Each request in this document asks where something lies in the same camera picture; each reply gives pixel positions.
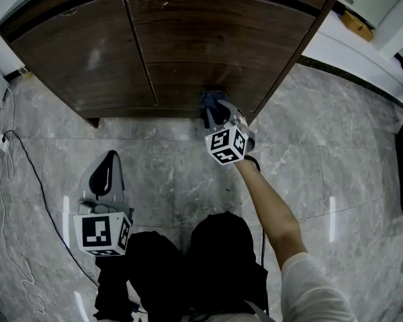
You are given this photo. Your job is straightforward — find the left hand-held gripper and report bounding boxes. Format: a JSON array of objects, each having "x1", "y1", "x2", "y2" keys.
[{"x1": 73, "y1": 150, "x2": 136, "y2": 258}]

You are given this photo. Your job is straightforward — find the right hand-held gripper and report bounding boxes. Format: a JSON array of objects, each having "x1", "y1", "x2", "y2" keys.
[{"x1": 204, "y1": 99, "x2": 257, "y2": 166}]

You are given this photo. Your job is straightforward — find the blue wiping cloth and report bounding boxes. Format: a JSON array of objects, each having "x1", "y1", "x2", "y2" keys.
[{"x1": 198, "y1": 89, "x2": 231, "y2": 121}]

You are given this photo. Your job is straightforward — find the brown wooden cabinet door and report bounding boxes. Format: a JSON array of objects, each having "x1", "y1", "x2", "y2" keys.
[
  {"x1": 125, "y1": 0, "x2": 317, "y2": 114},
  {"x1": 11, "y1": 0, "x2": 159, "y2": 113}
]

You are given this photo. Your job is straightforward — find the person's black-sleeved left forearm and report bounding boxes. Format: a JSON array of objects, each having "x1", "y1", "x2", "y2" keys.
[{"x1": 93, "y1": 255, "x2": 134, "y2": 322}]

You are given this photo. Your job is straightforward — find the person's right forearm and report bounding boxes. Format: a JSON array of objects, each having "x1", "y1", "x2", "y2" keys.
[{"x1": 234, "y1": 159, "x2": 308, "y2": 272}]

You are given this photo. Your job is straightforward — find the person's black trousers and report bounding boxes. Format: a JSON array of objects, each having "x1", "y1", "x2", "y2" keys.
[{"x1": 127, "y1": 211, "x2": 270, "y2": 319}]

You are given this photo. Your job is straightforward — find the brown cardboard box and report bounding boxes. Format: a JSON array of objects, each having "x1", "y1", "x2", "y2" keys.
[{"x1": 341, "y1": 9, "x2": 375, "y2": 43}]

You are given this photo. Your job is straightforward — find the person's white shirt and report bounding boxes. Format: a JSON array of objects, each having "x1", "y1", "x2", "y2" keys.
[{"x1": 244, "y1": 251, "x2": 357, "y2": 322}]

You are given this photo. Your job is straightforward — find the black power cable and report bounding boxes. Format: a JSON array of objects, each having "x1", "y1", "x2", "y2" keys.
[{"x1": 2, "y1": 129, "x2": 100, "y2": 288}]

